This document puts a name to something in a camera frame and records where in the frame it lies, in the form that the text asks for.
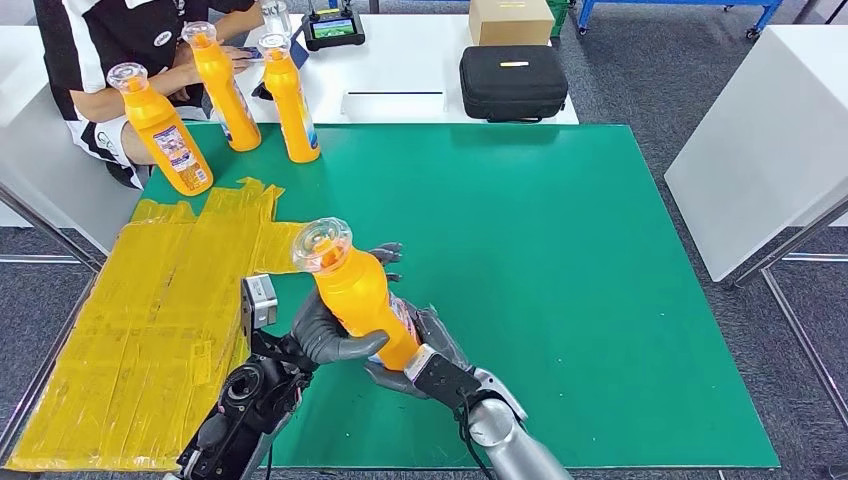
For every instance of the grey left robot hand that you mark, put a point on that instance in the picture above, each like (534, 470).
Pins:
(318, 338)

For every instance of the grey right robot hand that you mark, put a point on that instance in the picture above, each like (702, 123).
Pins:
(434, 334)

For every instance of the orange bottle with clear cap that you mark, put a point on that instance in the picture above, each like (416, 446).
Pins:
(358, 298)
(291, 112)
(228, 106)
(159, 126)

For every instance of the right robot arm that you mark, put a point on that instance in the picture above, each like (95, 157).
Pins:
(510, 444)

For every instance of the clear water bottle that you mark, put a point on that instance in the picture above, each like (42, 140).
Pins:
(275, 16)

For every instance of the green table mat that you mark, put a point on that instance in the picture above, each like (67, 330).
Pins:
(497, 199)

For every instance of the yellow taped cardboard sheet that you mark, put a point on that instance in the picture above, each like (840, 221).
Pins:
(132, 344)

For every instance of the black zippered case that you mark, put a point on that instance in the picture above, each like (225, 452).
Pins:
(513, 85)

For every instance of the blue tablet cover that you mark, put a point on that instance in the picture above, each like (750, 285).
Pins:
(299, 56)

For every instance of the black remote controller with screen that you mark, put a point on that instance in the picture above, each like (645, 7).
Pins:
(332, 30)

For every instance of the brown cardboard box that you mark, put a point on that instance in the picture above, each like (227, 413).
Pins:
(511, 22)

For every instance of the white bench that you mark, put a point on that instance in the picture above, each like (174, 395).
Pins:
(33, 172)

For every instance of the green crate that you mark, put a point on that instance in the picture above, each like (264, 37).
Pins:
(561, 13)

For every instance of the large white table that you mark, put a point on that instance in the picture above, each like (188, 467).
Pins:
(762, 146)

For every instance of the person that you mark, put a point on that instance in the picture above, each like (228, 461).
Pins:
(79, 40)

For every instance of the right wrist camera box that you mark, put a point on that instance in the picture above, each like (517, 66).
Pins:
(444, 384)

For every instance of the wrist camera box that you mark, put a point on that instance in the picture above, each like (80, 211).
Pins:
(444, 384)
(260, 301)

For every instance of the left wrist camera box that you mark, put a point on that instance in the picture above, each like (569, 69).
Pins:
(260, 301)

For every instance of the metal table frame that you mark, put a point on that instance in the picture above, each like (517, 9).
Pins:
(46, 228)
(802, 334)

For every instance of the blue metal cart frame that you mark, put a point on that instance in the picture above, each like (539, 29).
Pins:
(662, 2)

